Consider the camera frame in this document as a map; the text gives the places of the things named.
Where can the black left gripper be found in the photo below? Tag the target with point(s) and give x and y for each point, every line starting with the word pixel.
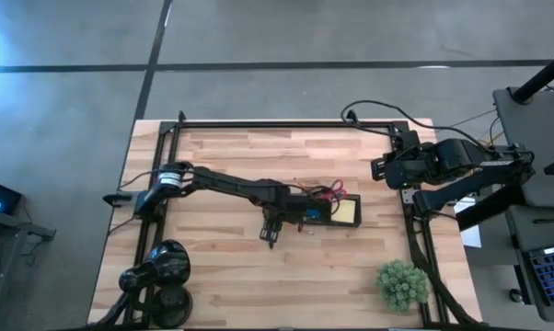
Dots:
pixel 273 202

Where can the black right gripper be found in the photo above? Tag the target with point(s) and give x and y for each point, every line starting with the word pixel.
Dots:
pixel 410 167

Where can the blue eraser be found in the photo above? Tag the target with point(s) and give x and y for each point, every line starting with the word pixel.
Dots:
pixel 312 213

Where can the yellow sticky note pad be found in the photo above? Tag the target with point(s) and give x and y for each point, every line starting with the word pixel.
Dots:
pixel 346 211

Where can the black mesh desk organizer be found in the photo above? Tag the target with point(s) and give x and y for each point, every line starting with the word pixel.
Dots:
pixel 341 224

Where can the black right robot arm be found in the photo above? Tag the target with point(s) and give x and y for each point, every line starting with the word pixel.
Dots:
pixel 479 179

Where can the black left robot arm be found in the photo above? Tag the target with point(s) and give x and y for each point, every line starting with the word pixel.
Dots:
pixel 226 184

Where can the black desk lamp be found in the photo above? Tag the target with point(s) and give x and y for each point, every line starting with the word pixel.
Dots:
pixel 166 264

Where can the white paper sheet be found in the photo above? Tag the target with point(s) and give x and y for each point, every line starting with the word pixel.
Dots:
pixel 470 236

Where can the small green potted plant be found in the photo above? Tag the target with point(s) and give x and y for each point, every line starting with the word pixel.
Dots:
pixel 401 285

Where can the black side clamp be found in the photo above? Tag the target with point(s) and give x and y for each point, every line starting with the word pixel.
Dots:
pixel 116 199

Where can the grey cart top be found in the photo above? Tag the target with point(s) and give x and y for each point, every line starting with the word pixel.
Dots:
pixel 534 119

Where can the grey side desk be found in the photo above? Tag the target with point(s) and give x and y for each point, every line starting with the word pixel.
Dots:
pixel 534 234

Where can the black caster wheel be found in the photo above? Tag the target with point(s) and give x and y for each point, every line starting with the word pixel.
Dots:
pixel 516 295

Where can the black pole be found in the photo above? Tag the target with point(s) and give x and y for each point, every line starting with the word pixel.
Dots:
pixel 541 76

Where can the backlit keyboard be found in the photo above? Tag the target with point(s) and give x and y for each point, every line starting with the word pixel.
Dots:
pixel 553 276

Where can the grey metal stand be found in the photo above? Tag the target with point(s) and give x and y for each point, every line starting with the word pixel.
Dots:
pixel 10 225

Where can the black device with blue light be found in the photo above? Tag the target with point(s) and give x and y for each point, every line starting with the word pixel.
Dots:
pixel 1 197

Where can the silver frame bracket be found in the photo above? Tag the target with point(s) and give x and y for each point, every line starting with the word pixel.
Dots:
pixel 407 197

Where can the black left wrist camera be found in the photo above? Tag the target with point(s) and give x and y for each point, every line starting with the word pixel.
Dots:
pixel 300 205

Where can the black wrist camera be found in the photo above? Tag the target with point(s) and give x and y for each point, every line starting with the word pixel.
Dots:
pixel 300 205
pixel 407 139

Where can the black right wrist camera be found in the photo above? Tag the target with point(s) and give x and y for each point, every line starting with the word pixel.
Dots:
pixel 407 139

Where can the black frame clamp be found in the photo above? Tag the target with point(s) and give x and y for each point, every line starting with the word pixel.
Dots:
pixel 352 117
pixel 181 116

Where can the black aluminium table frame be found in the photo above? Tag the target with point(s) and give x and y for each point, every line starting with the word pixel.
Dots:
pixel 281 124

